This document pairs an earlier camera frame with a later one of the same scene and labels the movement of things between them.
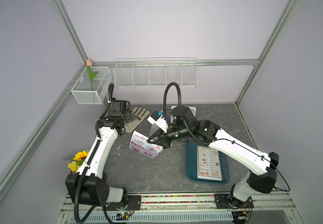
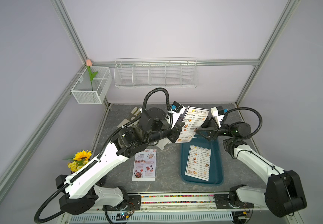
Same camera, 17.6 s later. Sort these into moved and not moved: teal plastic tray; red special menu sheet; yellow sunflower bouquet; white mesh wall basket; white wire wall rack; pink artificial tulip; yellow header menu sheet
Moved: teal plastic tray; red special menu sheet; yellow header menu sheet
Not moved: pink artificial tulip; white wire wall rack; white mesh wall basket; yellow sunflower bouquet
